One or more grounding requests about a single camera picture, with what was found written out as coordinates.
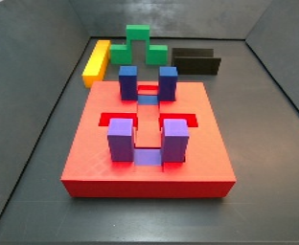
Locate green stepped arch block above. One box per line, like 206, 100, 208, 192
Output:
109, 25, 168, 65

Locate dark blue U block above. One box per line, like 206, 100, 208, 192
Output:
119, 66, 178, 105

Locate purple U block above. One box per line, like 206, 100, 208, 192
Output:
107, 119, 190, 167

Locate black angle bracket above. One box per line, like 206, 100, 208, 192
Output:
171, 48, 222, 76

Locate yellow long block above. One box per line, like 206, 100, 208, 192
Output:
81, 40, 111, 88

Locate red slotted board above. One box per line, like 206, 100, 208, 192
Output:
61, 81, 235, 198

